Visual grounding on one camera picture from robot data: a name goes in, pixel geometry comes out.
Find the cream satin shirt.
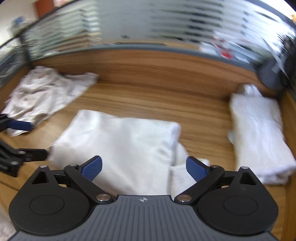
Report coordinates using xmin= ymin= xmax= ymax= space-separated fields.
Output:
xmin=50 ymin=109 xmax=195 ymax=197

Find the beige garment pile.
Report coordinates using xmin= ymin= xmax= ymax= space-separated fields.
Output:
xmin=3 ymin=66 xmax=99 ymax=126

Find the folded white shirt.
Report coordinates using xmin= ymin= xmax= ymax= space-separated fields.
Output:
xmin=228 ymin=84 xmax=295 ymax=185

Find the dark grey desk object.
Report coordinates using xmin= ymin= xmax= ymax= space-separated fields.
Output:
xmin=257 ymin=59 xmax=285 ymax=91

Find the frosted glass desk partition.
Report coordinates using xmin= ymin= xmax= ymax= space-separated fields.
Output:
xmin=1 ymin=1 xmax=295 ymax=84

